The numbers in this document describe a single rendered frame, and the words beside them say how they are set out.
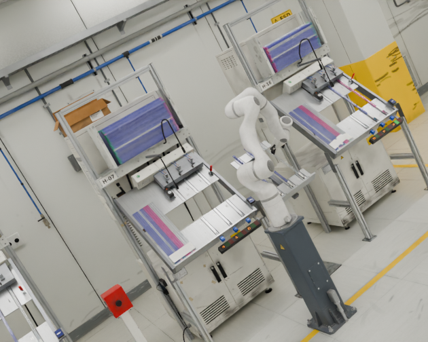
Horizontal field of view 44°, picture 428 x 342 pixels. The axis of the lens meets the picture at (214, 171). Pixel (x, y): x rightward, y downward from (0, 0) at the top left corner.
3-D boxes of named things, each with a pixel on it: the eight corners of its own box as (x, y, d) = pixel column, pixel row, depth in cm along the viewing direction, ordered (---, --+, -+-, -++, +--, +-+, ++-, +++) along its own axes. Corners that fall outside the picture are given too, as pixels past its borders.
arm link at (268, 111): (265, 115, 320) (292, 142, 338) (267, 96, 329) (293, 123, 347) (253, 120, 325) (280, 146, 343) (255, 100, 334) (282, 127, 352)
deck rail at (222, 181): (257, 214, 357) (257, 209, 352) (255, 216, 356) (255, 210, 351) (193, 155, 394) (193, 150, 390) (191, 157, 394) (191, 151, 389)
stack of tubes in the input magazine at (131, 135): (180, 129, 378) (162, 96, 373) (120, 164, 359) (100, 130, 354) (174, 130, 390) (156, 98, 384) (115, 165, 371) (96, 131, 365)
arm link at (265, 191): (274, 199, 300) (255, 163, 295) (248, 206, 311) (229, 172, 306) (281, 189, 309) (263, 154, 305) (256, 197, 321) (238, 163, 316)
